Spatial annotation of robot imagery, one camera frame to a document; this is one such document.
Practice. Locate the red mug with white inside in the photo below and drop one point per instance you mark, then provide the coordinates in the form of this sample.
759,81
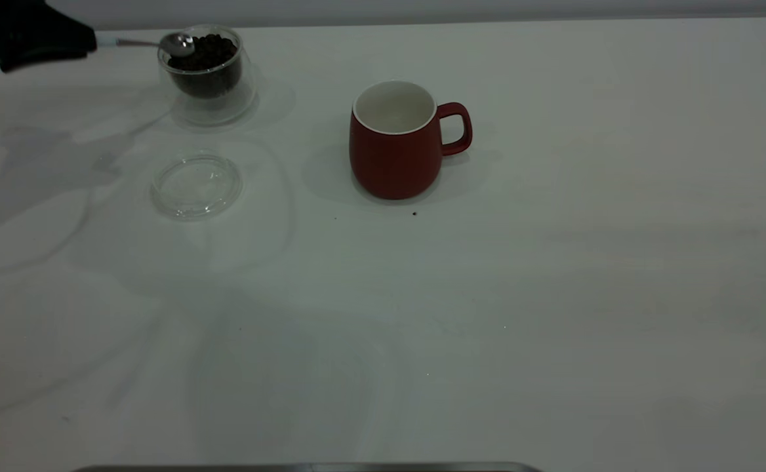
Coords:
393,164

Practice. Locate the dark coffee beans pile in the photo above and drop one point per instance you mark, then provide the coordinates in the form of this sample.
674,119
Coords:
209,65

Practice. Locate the clear glass round lid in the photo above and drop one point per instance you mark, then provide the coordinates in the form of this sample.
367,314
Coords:
196,187

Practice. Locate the clear double-wall glass cup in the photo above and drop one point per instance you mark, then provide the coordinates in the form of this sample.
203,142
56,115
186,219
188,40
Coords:
216,108

